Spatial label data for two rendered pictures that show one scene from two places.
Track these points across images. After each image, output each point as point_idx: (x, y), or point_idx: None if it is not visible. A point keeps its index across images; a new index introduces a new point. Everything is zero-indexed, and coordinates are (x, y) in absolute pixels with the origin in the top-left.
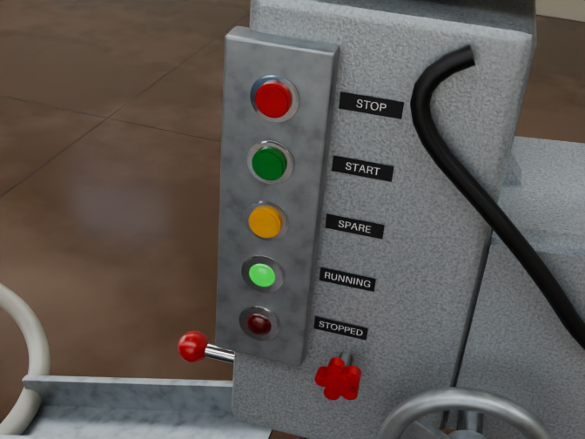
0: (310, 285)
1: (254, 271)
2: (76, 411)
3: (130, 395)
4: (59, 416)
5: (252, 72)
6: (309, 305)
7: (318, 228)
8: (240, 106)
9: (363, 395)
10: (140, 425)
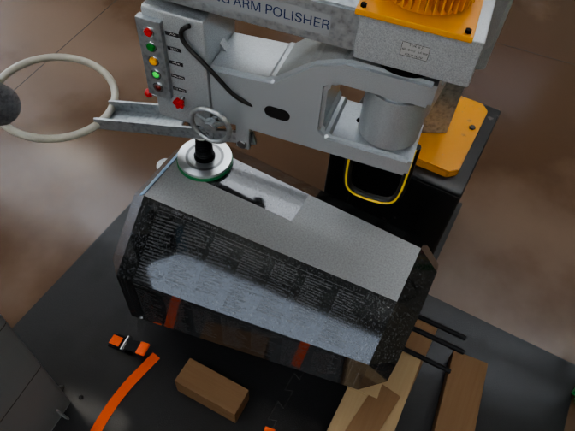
0: (168, 78)
1: (153, 73)
2: (126, 112)
3: (142, 108)
4: (121, 114)
5: (142, 25)
6: (169, 83)
7: (167, 63)
8: (141, 32)
9: (189, 108)
10: (145, 117)
